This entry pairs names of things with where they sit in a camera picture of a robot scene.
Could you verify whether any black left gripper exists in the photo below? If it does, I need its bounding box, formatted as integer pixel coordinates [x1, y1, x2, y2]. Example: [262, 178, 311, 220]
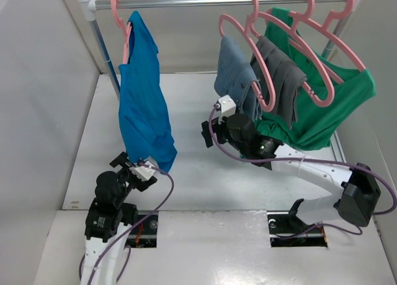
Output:
[111, 152, 156, 206]

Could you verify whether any blue t shirt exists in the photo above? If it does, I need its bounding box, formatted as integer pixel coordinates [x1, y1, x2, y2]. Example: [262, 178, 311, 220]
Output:
[118, 11, 177, 172]

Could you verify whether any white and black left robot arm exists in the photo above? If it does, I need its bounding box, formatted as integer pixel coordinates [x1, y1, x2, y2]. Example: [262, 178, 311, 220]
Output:
[79, 152, 157, 284]

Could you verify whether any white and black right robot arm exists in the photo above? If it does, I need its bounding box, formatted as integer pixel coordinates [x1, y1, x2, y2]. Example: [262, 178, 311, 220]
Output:
[201, 114, 381, 232]

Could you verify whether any green t shirt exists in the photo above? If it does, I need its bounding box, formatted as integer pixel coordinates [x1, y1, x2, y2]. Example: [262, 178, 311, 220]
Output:
[255, 22, 377, 151]

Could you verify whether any pink hanger with grey cloth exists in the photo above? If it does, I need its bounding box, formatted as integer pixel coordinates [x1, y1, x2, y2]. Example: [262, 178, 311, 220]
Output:
[244, 0, 336, 107]

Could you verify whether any pink hanger with denim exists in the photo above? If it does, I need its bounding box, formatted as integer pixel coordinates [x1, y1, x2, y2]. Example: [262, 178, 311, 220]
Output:
[218, 0, 275, 112]

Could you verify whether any pink hanger with green shirt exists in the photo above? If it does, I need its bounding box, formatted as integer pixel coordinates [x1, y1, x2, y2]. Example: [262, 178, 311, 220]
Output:
[290, 0, 365, 71]

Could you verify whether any folded blue denim garment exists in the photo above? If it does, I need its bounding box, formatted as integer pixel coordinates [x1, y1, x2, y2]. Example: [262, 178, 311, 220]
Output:
[214, 35, 262, 121]

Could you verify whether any folded grey garment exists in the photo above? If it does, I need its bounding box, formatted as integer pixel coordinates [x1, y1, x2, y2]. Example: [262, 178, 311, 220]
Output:
[256, 35, 307, 129]

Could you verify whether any metal clothes rack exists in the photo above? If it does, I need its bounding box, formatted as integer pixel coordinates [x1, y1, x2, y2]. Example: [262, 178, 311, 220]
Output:
[77, 0, 347, 96]

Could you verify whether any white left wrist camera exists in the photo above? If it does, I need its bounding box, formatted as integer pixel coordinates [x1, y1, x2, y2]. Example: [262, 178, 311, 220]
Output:
[129, 158, 158, 181]

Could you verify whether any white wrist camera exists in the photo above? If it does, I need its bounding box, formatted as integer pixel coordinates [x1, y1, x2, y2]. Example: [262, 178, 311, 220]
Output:
[129, 158, 158, 181]
[216, 95, 236, 124]

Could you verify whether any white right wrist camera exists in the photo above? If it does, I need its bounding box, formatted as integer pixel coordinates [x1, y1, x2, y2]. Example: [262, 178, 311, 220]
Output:
[216, 95, 236, 124]

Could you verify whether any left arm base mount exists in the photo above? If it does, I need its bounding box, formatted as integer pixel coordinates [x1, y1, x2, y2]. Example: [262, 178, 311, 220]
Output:
[126, 213, 158, 248]

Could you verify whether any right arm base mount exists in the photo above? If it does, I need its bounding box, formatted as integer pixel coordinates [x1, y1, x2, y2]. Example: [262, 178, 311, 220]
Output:
[267, 199, 328, 248]

